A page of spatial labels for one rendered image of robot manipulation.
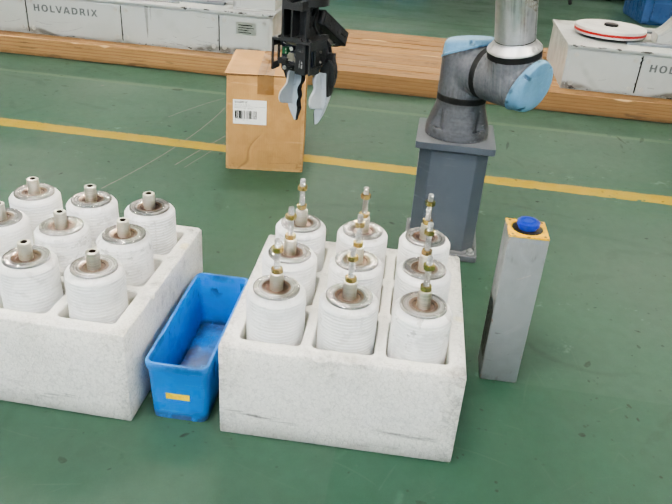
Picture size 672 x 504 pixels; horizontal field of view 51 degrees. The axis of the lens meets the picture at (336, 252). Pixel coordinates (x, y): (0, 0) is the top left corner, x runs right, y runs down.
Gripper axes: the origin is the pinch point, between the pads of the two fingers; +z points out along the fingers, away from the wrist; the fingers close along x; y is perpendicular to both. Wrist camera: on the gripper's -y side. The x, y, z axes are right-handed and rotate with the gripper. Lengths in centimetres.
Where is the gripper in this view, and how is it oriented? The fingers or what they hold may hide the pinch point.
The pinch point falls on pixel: (307, 113)
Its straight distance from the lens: 126.0
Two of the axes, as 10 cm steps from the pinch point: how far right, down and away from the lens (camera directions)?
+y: -4.3, 4.1, -8.0
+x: 9.0, 2.6, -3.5
